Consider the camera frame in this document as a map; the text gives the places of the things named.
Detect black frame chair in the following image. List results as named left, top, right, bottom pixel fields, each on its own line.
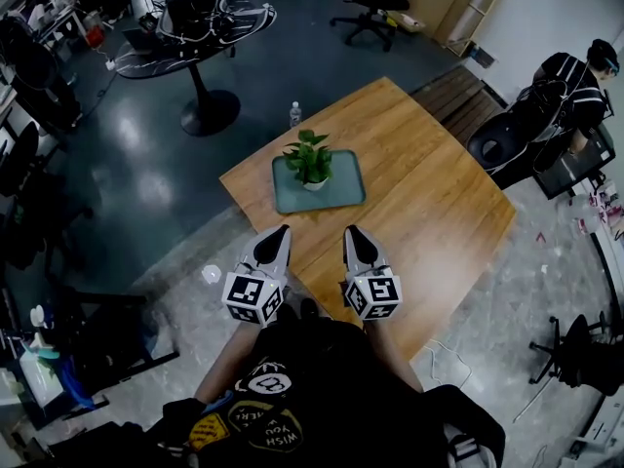
left=46, top=288, right=180, bottom=407

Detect black white harness vest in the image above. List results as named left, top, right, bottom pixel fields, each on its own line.
left=155, top=0, right=278, bottom=48

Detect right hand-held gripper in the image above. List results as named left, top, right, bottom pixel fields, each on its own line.
left=342, top=225, right=404, bottom=321

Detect person's left forearm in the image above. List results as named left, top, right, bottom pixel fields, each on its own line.
left=194, top=320, right=267, bottom=407

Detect person's black printed shirt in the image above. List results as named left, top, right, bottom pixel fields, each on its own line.
left=158, top=298, right=507, bottom=468

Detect green potted flower white pot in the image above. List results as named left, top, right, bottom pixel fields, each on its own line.
left=282, top=129, right=335, bottom=193

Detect dark slatted wooden bench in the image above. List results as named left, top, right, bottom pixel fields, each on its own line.
left=409, top=64, right=506, bottom=138

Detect black round stool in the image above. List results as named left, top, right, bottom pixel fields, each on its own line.
left=465, top=113, right=521, bottom=171

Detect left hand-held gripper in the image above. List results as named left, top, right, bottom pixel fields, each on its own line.
left=221, top=224, right=293, bottom=330

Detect black crate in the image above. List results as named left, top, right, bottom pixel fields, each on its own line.
left=531, top=124, right=616, bottom=201

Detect round black marble table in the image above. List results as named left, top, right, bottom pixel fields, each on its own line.
left=114, top=0, right=278, bottom=138

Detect grey laptop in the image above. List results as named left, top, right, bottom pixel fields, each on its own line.
left=121, top=26, right=165, bottom=57

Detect white floor cable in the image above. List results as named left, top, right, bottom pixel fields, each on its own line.
left=422, top=337, right=475, bottom=392

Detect green rectangular tray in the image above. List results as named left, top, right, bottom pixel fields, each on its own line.
left=271, top=149, right=368, bottom=215

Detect brown cardboard sheets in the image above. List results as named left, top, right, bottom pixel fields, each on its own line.
left=387, top=0, right=509, bottom=59

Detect person's right forearm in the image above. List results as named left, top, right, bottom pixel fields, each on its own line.
left=363, top=315, right=424, bottom=395

